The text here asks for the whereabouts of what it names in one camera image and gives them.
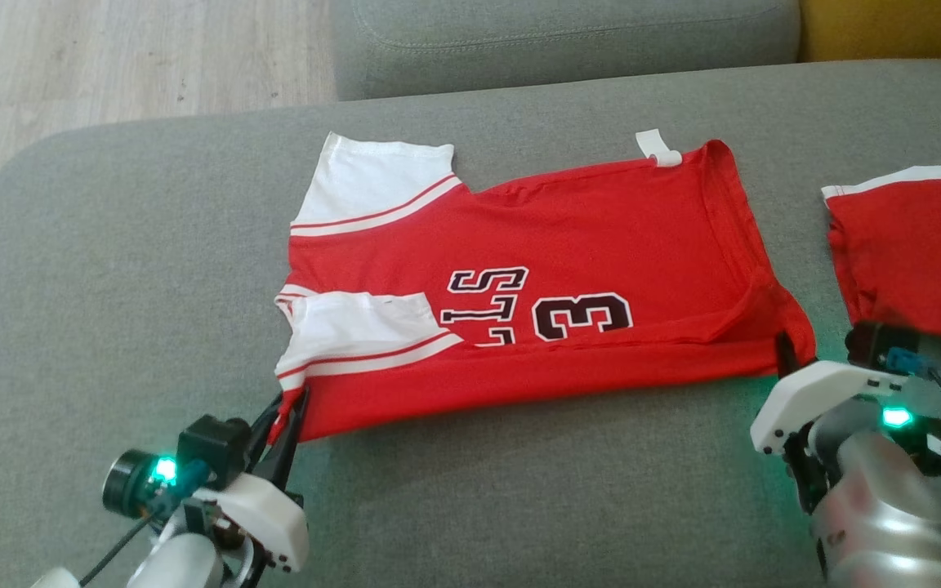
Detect grey piped sofa cushion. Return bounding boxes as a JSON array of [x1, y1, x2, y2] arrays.
[[330, 0, 802, 101]]

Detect red white-trimmed shorts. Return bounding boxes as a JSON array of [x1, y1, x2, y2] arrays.
[[822, 165, 941, 360]]

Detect right blue-plug black cable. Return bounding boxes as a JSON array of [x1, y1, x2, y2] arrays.
[[885, 347, 941, 572]]

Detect large grey sofa seat cushion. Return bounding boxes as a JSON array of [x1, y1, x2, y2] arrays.
[[0, 59, 941, 588]]

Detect red number print jersey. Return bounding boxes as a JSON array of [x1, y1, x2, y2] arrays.
[[274, 131, 817, 444]]

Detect blue-plug black cable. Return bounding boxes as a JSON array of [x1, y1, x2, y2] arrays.
[[885, 347, 941, 572], [78, 461, 210, 588]]

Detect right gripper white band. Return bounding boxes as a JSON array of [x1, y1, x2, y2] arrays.
[[750, 331, 911, 457]]

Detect yellow cushion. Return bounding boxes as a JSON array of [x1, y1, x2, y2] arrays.
[[797, 0, 941, 66]]

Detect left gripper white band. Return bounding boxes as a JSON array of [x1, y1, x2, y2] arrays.
[[193, 388, 312, 572]]

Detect left blue-plug black cable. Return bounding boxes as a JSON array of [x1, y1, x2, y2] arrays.
[[78, 461, 210, 588]]

